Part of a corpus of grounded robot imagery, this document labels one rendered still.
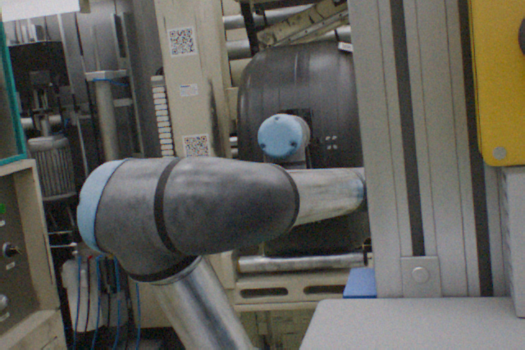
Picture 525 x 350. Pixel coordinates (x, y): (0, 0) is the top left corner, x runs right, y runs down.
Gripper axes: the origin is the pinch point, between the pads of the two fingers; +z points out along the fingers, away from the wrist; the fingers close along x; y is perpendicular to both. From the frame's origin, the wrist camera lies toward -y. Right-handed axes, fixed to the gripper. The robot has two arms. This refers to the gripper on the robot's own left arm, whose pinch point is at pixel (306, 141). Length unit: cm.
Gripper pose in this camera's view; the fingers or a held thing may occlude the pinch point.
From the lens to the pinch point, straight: 137.5
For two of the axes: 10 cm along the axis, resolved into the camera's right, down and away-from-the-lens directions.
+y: -1.0, -9.9, -0.3
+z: 2.0, -0.5, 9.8
